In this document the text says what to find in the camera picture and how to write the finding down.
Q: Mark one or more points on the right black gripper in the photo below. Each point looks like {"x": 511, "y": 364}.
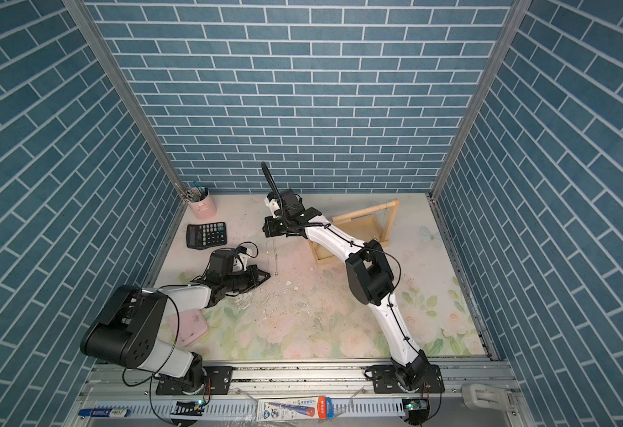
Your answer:
{"x": 271, "y": 224}

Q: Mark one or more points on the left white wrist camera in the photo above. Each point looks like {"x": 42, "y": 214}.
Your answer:
{"x": 246, "y": 252}

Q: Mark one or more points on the wooden jewelry display stand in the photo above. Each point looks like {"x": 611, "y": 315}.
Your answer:
{"x": 369, "y": 223}

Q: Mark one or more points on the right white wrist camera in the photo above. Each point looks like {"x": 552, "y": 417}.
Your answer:
{"x": 273, "y": 204}

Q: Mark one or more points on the blue marker pen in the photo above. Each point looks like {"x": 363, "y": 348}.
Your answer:
{"x": 104, "y": 412}

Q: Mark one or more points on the pink pen holder cup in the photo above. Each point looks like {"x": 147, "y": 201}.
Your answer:
{"x": 203, "y": 210}

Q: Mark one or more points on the white plastic bracket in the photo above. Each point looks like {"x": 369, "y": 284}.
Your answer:
{"x": 483, "y": 396}

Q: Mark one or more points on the red blue packaged box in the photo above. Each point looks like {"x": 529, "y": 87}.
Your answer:
{"x": 290, "y": 409}

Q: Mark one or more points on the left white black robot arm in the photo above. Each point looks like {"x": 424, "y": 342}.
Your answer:
{"x": 141, "y": 329}

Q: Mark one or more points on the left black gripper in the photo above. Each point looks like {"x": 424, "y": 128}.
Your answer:
{"x": 252, "y": 272}

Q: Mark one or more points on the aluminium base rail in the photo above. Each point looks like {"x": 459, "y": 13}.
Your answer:
{"x": 363, "y": 393}

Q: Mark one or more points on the pens in pink cup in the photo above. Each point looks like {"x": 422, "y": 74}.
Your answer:
{"x": 195, "y": 194}

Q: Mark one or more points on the black desk calculator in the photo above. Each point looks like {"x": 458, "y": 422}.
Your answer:
{"x": 206, "y": 235}

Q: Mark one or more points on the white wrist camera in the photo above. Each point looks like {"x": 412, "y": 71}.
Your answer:
{"x": 273, "y": 204}
{"x": 246, "y": 252}

